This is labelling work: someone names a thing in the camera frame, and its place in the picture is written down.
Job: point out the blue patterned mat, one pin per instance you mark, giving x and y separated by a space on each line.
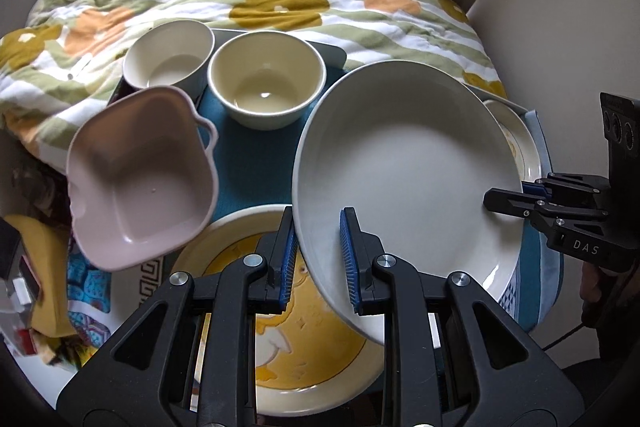
240 167

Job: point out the white round bowl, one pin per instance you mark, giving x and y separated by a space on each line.
170 52

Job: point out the pink square bowl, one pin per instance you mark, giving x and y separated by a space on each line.
140 187

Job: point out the small duck print plate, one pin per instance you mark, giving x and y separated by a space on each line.
520 142

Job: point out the small white box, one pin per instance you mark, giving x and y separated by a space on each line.
20 294

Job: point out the cream round bowl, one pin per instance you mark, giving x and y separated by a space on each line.
265 77

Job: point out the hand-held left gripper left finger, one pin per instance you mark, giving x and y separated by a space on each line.
285 257

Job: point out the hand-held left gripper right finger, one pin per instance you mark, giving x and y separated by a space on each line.
348 257

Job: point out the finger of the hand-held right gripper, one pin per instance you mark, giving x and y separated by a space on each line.
510 202
575 189

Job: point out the person's right hand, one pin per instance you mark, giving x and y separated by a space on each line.
591 294

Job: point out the yellow duck print plate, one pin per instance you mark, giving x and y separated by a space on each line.
300 347

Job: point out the large light grey plate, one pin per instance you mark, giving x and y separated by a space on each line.
410 157

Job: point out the yellow cloth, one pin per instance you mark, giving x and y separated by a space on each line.
45 267

